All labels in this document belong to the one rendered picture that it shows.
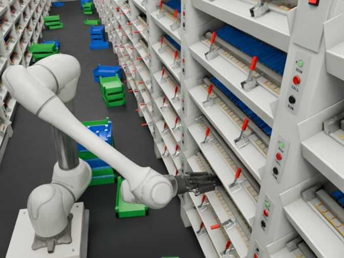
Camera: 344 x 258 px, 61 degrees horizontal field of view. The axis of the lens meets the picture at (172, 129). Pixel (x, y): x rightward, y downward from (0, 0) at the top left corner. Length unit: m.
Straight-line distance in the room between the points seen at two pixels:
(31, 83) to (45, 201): 0.55
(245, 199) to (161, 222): 0.95
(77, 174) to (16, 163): 1.17
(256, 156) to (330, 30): 0.44
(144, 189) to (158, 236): 0.91
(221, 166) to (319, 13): 0.71
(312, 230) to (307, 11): 0.45
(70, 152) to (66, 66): 0.42
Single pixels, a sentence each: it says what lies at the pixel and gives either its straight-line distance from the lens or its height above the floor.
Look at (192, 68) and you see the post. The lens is 1.25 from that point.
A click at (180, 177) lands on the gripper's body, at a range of 1.16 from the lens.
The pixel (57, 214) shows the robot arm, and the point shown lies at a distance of 1.46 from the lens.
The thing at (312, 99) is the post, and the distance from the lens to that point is 0.61.
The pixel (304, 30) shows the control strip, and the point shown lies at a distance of 0.61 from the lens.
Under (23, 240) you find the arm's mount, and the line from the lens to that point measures 1.66.
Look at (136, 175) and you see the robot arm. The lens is 0.96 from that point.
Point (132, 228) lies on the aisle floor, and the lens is 1.87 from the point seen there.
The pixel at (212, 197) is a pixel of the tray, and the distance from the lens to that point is 1.29.
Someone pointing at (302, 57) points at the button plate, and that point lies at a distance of 0.62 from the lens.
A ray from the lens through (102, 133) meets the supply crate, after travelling 2.11.
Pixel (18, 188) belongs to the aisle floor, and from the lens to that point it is 2.37.
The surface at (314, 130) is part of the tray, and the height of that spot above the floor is 1.12.
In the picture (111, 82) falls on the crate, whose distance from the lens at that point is 3.32.
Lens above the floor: 1.44
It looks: 32 degrees down
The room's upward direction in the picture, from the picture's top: 1 degrees counter-clockwise
